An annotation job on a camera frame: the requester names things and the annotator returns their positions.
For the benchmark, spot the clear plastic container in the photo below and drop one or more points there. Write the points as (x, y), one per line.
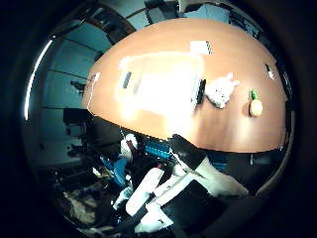
(161, 86)

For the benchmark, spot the plush pineapple toy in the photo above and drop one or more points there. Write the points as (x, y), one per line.
(256, 107)

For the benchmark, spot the white paper label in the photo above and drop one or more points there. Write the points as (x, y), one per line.
(124, 61)
(200, 47)

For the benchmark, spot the small black-white table marker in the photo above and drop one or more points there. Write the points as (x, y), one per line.
(269, 71)

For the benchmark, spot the long ceiling light strip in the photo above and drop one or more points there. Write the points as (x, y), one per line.
(33, 79)

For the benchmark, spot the blue metal frame rail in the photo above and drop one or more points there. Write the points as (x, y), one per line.
(158, 149)

